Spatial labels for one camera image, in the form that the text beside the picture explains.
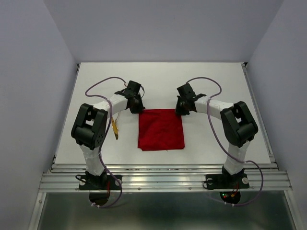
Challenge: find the gold knife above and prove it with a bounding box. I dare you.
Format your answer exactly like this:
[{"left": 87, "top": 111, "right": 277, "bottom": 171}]
[{"left": 111, "top": 118, "right": 119, "bottom": 140}]

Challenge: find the red cloth napkin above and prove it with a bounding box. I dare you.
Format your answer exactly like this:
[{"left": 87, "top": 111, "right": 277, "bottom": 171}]
[{"left": 138, "top": 109, "right": 185, "bottom": 151}]

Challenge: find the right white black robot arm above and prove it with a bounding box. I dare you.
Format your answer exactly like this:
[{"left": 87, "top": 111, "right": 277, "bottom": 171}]
[{"left": 175, "top": 83, "right": 259, "bottom": 187}]

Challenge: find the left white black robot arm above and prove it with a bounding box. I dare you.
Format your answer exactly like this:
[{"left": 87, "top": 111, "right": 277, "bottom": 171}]
[{"left": 71, "top": 80, "right": 145, "bottom": 189}]

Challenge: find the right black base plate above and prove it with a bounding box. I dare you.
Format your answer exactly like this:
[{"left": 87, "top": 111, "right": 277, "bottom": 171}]
[{"left": 205, "top": 173, "right": 250, "bottom": 190}]

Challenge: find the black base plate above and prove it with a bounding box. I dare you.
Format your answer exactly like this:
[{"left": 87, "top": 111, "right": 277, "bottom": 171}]
[
  {"left": 75, "top": 174, "right": 120, "bottom": 191},
  {"left": 205, "top": 173, "right": 250, "bottom": 190}
]

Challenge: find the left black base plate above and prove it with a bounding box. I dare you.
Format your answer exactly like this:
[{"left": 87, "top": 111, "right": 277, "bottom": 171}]
[{"left": 75, "top": 174, "right": 120, "bottom": 191}]

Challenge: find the aluminium mounting rail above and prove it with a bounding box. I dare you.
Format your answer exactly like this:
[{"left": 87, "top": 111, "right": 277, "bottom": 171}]
[{"left": 39, "top": 163, "right": 292, "bottom": 193}]

